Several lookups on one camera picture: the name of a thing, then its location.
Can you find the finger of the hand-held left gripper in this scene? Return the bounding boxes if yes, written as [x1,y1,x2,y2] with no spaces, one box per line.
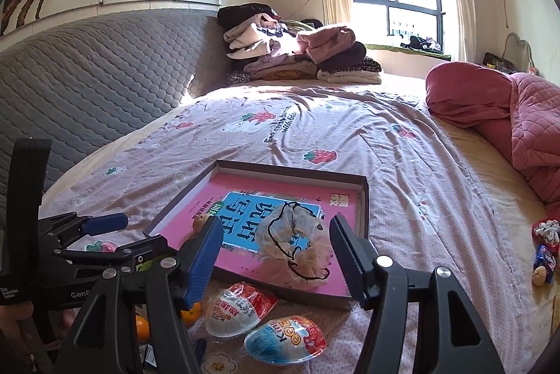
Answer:
[37,213,129,254]
[52,235,178,276]

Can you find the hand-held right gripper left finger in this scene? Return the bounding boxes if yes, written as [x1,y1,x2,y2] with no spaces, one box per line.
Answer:
[52,216,225,374]

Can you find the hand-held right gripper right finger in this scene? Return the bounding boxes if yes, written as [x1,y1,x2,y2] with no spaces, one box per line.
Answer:
[329,215,510,374]

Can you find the orange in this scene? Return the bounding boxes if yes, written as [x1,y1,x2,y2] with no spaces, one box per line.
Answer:
[133,314,151,344]
[180,300,203,327]

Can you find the shallow cardboard box tray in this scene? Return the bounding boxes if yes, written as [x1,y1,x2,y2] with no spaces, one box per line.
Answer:
[143,159,370,310]

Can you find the blue snack packet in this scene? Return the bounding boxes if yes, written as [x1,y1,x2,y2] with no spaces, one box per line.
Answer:
[531,243,560,286]

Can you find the person's left hand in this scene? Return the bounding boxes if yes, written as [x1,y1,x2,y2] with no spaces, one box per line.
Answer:
[0,304,79,361]

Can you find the red snack packet on bed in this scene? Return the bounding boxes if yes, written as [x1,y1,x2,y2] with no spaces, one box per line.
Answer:
[205,281,278,337]

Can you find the white plush toy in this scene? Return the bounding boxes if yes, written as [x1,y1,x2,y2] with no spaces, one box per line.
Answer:
[253,201,337,291]

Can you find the pink children's book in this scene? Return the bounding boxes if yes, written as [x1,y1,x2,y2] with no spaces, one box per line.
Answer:
[153,173,362,298]

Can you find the small dark packet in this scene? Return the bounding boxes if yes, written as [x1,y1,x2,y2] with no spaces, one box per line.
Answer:
[141,342,159,370]
[191,338,209,362]

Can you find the blue toy egg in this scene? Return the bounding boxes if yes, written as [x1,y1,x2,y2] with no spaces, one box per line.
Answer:
[244,315,327,365]

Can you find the strawberry print blanket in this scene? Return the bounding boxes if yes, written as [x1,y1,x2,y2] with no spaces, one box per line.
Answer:
[37,87,547,374]

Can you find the grey quilted headboard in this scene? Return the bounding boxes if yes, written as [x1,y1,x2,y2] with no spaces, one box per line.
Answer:
[0,8,228,221]

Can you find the beige bed sheet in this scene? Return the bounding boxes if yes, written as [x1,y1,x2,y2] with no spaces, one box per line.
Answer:
[44,74,560,374]

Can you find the red and white candy packet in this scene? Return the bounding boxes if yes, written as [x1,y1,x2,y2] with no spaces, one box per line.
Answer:
[531,219,560,245]

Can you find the green windowsill cushion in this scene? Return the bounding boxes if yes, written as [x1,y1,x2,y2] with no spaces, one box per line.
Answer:
[363,43,451,62]

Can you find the pink quilt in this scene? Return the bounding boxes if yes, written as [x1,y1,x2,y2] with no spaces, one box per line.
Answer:
[425,61,560,221]

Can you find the pile of folded clothes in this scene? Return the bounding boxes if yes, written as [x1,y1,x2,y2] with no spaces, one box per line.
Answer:
[217,2,383,86]

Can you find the dark clothes on windowsill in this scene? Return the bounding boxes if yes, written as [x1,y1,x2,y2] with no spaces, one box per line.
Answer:
[402,35,442,53]

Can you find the dark bag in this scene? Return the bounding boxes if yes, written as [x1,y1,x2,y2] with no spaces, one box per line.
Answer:
[483,52,517,72]

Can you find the white heart-shaped frame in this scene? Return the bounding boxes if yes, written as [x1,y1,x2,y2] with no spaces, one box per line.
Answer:
[503,33,537,72]

